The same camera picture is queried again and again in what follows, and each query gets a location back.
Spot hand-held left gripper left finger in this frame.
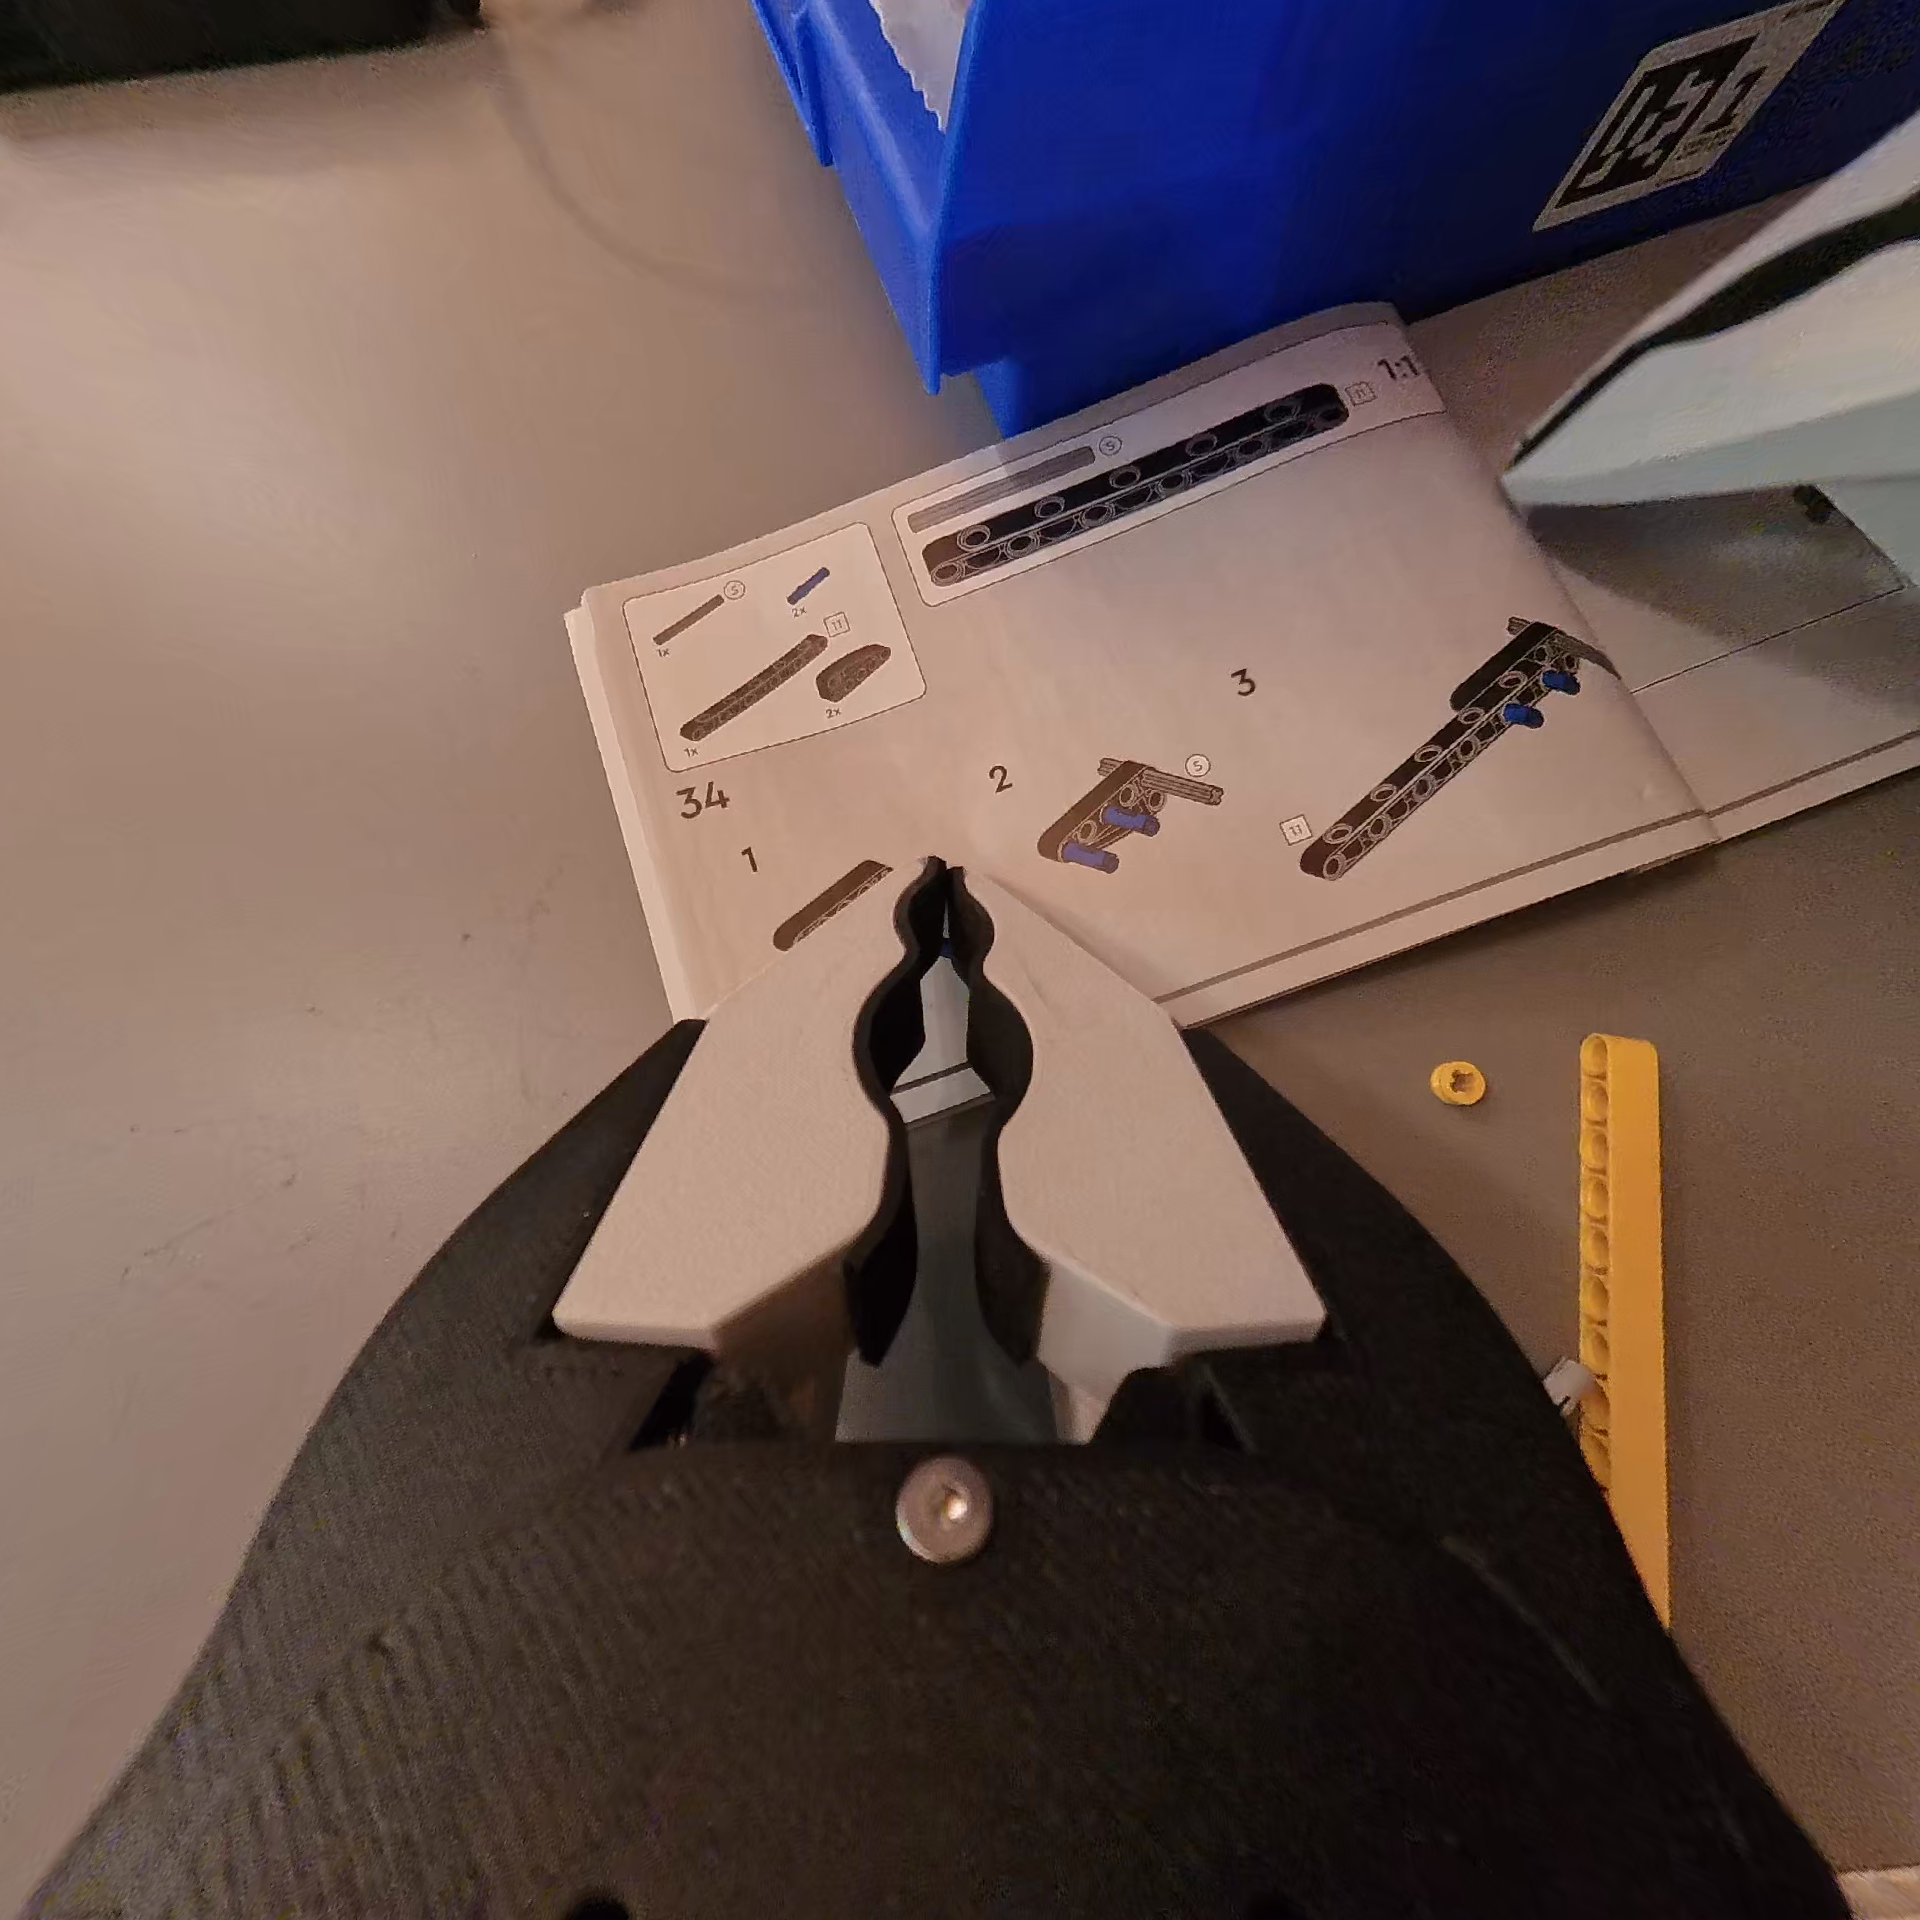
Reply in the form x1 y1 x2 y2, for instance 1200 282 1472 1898
552 857 943 1364

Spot blue plastic bin with tag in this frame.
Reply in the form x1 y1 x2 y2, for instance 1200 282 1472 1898
747 0 1920 441

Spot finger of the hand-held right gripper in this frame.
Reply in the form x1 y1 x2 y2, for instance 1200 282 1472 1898
1500 240 1920 591
1546 129 1920 431

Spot lego instruction booklet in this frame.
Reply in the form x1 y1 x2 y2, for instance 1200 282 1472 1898
566 300 1920 1037

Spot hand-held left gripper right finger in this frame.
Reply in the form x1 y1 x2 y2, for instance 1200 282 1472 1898
934 857 1330 1445

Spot dark flat object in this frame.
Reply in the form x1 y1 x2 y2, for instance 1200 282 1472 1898
0 0 484 97

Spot long yellow lego beam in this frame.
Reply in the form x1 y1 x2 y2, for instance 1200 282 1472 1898
1576 1032 1671 1633

